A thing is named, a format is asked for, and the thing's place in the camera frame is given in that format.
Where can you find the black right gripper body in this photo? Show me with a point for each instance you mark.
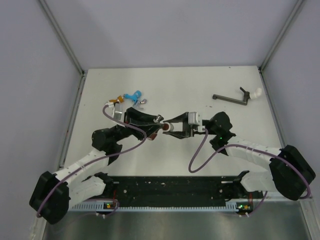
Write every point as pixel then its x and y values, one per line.
pixel 193 130

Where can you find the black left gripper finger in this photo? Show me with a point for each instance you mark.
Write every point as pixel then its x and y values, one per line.
pixel 148 129
pixel 132 114

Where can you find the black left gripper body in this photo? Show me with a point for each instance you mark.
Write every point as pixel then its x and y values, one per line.
pixel 122 132

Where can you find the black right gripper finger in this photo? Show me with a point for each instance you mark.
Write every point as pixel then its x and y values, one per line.
pixel 179 134
pixel 182 118

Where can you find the white elbow pipe fitting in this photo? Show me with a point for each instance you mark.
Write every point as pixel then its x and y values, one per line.
pixel 170 127

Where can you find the brown water faucet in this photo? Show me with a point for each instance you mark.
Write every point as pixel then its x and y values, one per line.
pixel 165 127

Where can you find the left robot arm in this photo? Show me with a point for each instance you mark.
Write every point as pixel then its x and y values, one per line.
pixel 55 193

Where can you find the white elbow fitting on faucet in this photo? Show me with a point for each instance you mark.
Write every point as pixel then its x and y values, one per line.
pixel 256 94

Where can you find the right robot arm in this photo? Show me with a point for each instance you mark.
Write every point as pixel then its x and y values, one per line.
pixel 285 169

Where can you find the chrome water faucet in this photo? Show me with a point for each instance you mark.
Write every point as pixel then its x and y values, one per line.
pixel 139 104

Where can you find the blue water faucet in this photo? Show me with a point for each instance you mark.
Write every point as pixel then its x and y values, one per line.
pixel 133 97

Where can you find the yellow water faucet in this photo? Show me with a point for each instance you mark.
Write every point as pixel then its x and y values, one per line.
pixel 120 99

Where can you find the grey long-spout faucet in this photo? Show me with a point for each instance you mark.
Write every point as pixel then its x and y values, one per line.
pixel 243 102

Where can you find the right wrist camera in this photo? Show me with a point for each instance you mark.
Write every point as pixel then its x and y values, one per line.
pixel 195 121

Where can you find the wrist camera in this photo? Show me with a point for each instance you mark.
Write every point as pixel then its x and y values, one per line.
pixel 195 121
pixel 117 109

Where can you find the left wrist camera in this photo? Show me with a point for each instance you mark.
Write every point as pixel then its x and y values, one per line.
pixel 117 109

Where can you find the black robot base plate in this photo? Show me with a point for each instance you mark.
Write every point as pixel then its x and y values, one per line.
pixel 174 191

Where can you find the grey slotted cable duct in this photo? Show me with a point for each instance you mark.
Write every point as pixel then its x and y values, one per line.
pixel 106 206

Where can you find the aluminium corner frame post left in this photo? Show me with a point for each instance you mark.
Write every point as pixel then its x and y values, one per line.
pixel 60 36

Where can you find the aluminium corner frame post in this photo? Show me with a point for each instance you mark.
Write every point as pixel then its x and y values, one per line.
pixel 60 36
pixel 290 20

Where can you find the aluminium corner frame post right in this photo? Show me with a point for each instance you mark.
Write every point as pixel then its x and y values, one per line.
pixel 290 20

